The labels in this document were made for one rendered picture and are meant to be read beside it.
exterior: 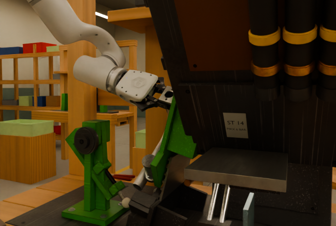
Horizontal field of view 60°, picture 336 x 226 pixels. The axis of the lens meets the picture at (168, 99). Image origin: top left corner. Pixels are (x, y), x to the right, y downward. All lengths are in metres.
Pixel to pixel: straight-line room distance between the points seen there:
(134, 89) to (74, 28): 0.24
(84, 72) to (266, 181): 0.63
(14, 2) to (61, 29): 8.81
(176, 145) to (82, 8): 0.82
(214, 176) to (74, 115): 0.94
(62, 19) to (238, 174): 0.62
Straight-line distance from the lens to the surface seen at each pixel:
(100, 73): 0.89
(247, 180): 0.48
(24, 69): 9.55
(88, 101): 1.33
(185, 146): 0.70
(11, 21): 9.49
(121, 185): 0.87
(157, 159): 0.70
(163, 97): 0.80
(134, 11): 1.05
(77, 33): 0.88
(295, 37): 0.45
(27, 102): 7.22
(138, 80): 0.85
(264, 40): 0.45
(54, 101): 6.69
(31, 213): 0.99
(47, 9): 0.87
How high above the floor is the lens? 1.27
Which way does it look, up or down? 2 degrees down
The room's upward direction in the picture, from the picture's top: straight up
